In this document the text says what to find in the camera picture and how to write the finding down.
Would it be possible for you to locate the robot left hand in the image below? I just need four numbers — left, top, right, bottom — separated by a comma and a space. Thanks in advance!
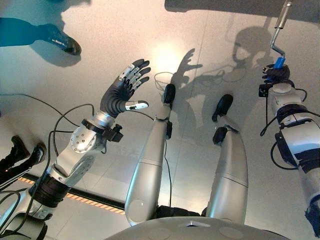
99, 58, 152, 119

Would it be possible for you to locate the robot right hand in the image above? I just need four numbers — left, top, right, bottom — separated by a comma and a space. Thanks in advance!
261, 63, 291, 84

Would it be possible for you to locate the silver crank with blue grip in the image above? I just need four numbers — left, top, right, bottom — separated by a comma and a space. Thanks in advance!
266, 0, 293, 82

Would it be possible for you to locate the person's dark shoe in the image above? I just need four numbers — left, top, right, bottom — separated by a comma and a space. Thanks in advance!
37, 23, 83, 57

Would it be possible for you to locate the robot left leg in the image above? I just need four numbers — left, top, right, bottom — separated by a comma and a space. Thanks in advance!
124, 83, 177, 227

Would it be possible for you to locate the robot leg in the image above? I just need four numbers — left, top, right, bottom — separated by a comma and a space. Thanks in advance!
124, 83, 177, 227
203, 93, 249, 226

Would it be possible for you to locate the black orange striped floor strip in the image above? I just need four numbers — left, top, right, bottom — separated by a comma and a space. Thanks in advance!
18, 173, 126, 216

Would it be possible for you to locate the person's leg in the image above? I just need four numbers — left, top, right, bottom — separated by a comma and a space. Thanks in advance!
0, 16, 52, 48

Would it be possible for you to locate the robot right leg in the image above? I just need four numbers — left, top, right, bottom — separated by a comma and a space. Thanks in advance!
203, 93, 249, 226

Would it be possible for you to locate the robot silver torso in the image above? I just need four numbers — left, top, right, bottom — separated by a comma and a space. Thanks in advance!
104, 205, 291, 240

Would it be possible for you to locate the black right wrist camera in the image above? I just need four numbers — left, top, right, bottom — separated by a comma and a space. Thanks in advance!
258, 83, 270, 98

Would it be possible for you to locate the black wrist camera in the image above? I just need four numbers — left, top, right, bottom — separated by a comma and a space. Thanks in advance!
258, 83, 270, 98
104, 123, 125, 144

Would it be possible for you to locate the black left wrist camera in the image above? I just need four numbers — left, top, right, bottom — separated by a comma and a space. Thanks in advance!
104, 123, 125, 144

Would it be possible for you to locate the looped black floor cable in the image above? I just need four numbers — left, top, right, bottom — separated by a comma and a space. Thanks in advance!
153, 71, 177, 101

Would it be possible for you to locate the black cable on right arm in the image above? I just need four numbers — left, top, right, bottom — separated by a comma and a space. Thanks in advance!
259, 86, 309, 171

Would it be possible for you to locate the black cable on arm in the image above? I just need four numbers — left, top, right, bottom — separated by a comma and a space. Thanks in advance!
24, 103, 97, 196
259, 86, 309, 171

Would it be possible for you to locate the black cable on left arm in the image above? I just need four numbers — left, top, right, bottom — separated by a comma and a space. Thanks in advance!
24, 103, 97, 196

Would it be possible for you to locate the thin black floor cable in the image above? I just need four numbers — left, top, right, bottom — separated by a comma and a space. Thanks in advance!
0, 93, 156, 121

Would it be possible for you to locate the dark hospital bed frame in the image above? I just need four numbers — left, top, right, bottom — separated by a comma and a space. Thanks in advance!
164, 0, 320, 24

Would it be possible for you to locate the thin cable along leg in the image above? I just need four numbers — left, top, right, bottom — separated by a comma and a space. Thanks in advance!
163, 139, 173, 208

